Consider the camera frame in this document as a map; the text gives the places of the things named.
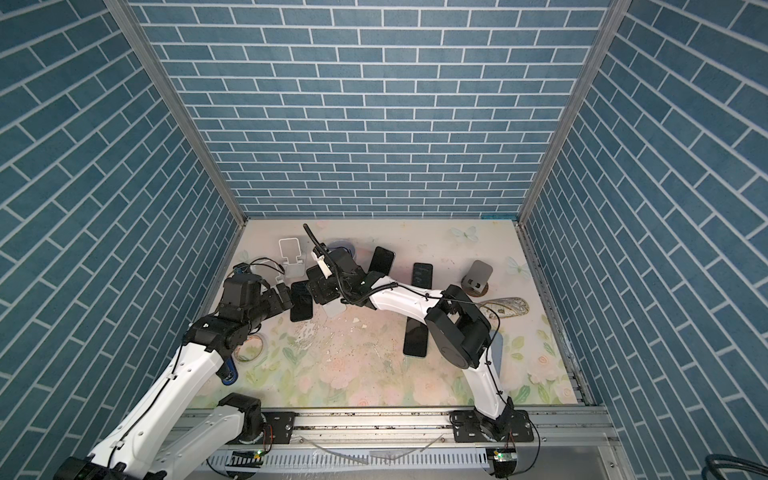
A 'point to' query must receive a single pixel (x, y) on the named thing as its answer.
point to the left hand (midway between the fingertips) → (279, 293)
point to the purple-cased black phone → (422, 275)
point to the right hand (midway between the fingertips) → (316, 275)
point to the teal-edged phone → (381, 260)
